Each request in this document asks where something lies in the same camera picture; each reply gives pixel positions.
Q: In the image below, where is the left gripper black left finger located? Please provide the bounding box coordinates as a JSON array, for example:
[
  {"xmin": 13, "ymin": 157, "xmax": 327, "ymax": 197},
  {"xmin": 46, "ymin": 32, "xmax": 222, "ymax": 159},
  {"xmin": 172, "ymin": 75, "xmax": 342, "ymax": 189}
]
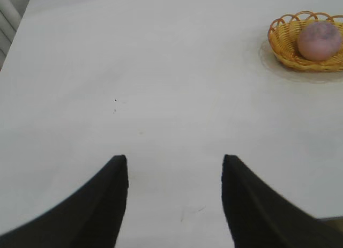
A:
[{"xmin": 0, "ymin": 154, "xmax": 129, "ymax": 248}]

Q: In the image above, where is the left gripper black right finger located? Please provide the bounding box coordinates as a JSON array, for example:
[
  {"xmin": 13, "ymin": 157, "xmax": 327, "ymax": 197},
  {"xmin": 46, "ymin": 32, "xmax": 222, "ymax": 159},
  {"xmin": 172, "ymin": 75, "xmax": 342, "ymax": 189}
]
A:
[{"xmin": 221, "ymin": 154, "xmax": 343, "ymax": 248}]

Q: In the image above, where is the yellow woven wicker basket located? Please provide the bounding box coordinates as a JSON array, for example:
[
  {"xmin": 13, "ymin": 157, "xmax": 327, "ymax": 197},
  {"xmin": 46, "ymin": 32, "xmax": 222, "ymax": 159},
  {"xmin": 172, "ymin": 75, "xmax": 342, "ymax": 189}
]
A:
[{"xmin": 267, "ymin": 11, "xmax": 343, "ymax": 73}]

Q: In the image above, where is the pink peach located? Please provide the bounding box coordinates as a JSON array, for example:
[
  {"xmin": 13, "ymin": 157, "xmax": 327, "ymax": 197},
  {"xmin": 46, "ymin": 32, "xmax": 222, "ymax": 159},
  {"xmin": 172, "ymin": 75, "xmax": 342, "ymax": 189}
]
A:
[{"xmin": 297, "ymin": 20, "xmax": 341, "ymax": 61}]

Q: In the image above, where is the grey ribbed panel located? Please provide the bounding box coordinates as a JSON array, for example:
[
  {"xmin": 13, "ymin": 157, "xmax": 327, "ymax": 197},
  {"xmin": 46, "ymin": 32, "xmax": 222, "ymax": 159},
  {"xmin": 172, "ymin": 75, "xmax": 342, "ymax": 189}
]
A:
[{"xmin": 0, "ymin": 0, "xmax": 31, "ymax": 71}]

